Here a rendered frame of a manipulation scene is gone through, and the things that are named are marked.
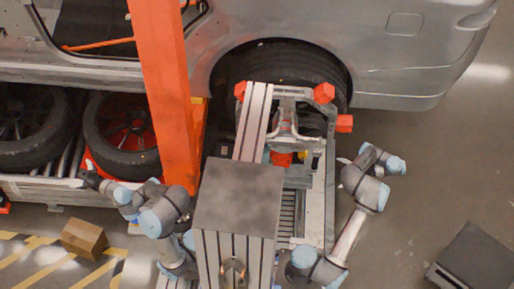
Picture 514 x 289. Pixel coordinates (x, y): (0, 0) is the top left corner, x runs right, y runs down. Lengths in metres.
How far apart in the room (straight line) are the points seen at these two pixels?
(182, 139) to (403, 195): 1.77
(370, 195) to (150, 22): 1.20
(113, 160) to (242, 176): 1.95
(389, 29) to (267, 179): 1.45
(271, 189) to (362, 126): 2.67
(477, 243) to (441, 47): 1.22
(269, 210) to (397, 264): 2.29
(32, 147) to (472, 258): 2.63
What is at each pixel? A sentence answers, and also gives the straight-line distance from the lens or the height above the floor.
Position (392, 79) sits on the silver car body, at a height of 1.03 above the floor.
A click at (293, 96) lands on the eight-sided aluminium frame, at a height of 1.11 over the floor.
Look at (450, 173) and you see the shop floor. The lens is 4.56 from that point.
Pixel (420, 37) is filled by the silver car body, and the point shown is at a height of 1.38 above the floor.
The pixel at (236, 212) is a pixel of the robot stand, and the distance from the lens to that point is 1.96.
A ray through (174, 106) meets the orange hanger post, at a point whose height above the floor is 1.40.
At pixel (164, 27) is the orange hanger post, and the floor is 1.92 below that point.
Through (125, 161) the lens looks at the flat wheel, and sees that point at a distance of 3.87.
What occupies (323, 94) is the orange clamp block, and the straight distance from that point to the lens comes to 3.29.
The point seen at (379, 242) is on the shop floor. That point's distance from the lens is 4.21.
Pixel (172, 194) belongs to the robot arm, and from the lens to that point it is 2.64.
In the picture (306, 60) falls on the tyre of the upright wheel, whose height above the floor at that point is 1.17.
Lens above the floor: 3.79
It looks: 58 degrees down
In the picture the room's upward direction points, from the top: 2 degrees clockwise
